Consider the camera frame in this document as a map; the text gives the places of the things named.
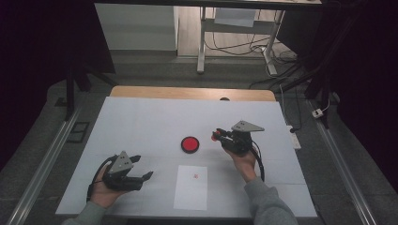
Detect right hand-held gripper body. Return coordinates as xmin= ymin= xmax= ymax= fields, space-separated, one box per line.
xmin=221 ymin=120 xmax=266 ymax=158

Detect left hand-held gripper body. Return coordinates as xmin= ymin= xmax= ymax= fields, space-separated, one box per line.
xmin=101 ymin=151 xmax=144 ymax=192

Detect round black red ink pad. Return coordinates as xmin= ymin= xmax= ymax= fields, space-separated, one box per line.
xmin=180 ymin=136 xmax=201 ymax=155

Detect small white paper sheet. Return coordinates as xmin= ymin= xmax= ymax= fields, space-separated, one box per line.
xmin=173 ymin=164 xmax=208 ymax=211

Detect person's right hand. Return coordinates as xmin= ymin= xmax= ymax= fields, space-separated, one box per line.
xmin=223 ymin=147 xmax=258 ymax=184

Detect person's left hand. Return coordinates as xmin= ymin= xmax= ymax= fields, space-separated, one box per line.
xmin=90 ymin=172 xmax=130 ymax=210

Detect large white table cover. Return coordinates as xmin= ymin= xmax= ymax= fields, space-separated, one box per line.
xmin=55 ymin=96 xmax=318 ymax=218

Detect white power strip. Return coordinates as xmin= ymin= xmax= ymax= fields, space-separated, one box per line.
xmin=285 ymin=125 xmax=302 ymax=150

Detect black floor plate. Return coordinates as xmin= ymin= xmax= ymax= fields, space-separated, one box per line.
xmin=67 ymin=121 xmax=90 ymax=144

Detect black stand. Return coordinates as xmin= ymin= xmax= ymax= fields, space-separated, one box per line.
xmin=64 ymin=62 xmax=120 ymax=121
xmin=275 ymin=0 xmax=360 ymax=129

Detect white-legged desk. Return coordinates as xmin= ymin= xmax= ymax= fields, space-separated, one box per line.
xmin=93 ymin=0 xmax=323 ymax=76

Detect pale hanging sheet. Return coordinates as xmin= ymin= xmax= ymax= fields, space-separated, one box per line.
xmin=214 ymin=7 xmax=257 ymax=28

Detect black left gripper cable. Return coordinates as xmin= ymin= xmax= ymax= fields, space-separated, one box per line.
xmin=86 ymin=155 xmax=118 ymax=203

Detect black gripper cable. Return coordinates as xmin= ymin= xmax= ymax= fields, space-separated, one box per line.
xmin=250 ymin=140 xmax=266 ymax=183
xmin=86 ymin=155 xmax=118 ymax=203

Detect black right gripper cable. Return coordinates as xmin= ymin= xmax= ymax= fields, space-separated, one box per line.
xmin=250 ymin=140 xmax=266 ymax=183

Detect aluminium floor rail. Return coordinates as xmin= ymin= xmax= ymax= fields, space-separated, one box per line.
xmin=308 ymin=99 xmax=378 ymax=225
xmin=6 ymin=107 xmax=81 ymax=225

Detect black floor cables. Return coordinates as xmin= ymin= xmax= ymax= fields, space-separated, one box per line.
xmin=205 ymin=31 xmax=299 ymax=65

